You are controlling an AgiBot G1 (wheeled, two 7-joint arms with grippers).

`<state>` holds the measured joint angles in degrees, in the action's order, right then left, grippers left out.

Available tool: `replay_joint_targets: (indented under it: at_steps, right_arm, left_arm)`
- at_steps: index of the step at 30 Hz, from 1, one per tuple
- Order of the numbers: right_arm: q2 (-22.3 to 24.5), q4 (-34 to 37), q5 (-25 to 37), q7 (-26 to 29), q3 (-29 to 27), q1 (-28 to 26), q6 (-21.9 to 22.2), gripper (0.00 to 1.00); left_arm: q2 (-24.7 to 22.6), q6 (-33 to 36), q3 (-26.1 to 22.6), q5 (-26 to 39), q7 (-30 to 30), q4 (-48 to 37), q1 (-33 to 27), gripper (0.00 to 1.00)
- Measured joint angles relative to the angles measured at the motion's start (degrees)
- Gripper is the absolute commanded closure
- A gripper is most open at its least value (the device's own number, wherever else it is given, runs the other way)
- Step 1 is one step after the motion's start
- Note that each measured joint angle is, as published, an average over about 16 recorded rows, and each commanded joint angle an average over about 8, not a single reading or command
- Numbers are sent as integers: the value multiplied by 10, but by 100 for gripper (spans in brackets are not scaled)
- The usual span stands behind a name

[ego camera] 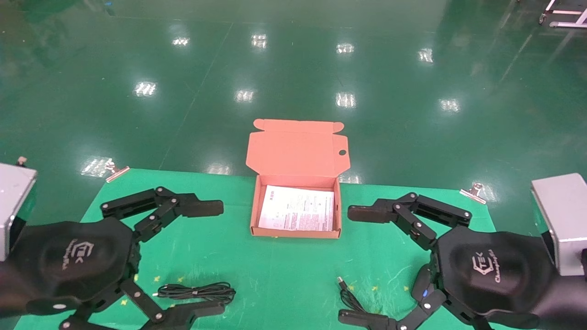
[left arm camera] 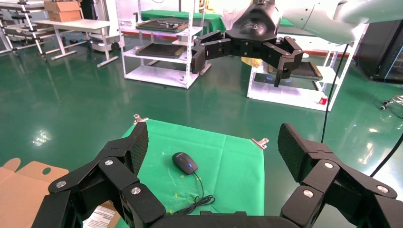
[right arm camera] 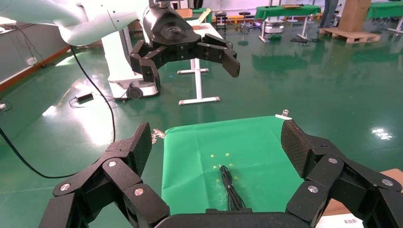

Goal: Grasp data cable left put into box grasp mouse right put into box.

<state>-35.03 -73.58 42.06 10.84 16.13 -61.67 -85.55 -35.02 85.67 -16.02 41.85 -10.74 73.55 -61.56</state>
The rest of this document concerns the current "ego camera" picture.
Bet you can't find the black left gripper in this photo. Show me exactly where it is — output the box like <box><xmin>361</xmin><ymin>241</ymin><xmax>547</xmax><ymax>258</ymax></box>
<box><xmin>0</xmin><ymin>187</ymin><xmax>226</xmax><ymax>330</ymax></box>

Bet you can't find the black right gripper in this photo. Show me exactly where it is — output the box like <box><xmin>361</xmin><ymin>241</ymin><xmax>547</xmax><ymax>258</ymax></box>
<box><xmin>338</xmin><ymin>192</ymin><xmax>587</xmax><ymax>330</ymax></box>

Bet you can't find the black wired computer mouse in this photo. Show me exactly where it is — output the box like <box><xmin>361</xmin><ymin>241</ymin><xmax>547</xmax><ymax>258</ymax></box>
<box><xmin>337</xmin><ymin>265</ymin><xmax>436</xmax><ymax>321</ymax></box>

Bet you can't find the black data cable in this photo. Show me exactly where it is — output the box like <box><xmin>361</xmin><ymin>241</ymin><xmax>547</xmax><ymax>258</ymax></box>
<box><xmin>153</xmin><ymin>281</ymin><xmax>237</xmax><ymax>304</ymax></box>

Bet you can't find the orange cardboard box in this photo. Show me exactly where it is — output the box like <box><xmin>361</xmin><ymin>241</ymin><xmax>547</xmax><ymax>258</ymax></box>
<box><xmin>245</xmin><ymin>119</ymin><xmax>351</xmax><ymax>239</ymax></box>

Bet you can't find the silver binder clip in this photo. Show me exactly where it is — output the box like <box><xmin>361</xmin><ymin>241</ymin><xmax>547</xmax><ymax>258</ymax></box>
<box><xmin>105</xmin><ymin>160</ymin><xmax>131</xmax><ymax>183</ymax></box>
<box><xmin>460</xmin><ymin>183</ymin><xmax>487</xmax><ymax>205</ymax></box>

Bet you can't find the green table mat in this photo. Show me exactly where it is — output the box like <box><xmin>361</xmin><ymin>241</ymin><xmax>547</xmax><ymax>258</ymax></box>
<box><xmin>14</xmin><ymin>168</ymin><xmax>537</xmax><ymax>330</ymax></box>

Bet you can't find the white printed instruction sheet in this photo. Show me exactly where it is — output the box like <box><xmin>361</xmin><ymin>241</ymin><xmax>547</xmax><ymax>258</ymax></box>
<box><xmin>258</xmin><ymin>185</ymin><xmax>335</xmax><ymax>232</ymax></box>

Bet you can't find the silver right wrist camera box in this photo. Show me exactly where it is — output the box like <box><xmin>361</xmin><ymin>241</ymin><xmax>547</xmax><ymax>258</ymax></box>
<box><xmin>531</xmin><ymin>173</ymin><xmax>587</xmax><ymax>277</ymax></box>

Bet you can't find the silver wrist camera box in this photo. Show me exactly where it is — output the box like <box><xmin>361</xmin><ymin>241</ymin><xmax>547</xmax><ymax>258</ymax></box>
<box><xmin>0</xmin><ymin>163</ymin><xmax>38</xmax><ymax>262</ymax></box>
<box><xmin>531</xmin><ymin>173</ymin><xmax>587</xmax><ymax>277</ymax></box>

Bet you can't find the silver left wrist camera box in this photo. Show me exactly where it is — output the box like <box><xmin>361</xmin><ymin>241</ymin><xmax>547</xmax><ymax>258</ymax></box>
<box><xmin>0</xmin><ymin>163</ymin><xmax>38</xmax><ymax>262</ymax></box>

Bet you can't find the white metal cart frame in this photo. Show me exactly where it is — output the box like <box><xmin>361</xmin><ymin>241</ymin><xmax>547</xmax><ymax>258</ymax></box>
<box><xmin>538</xmin><ymin>0</ymin><xmax>587</xmax><ymax>28</ymax></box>

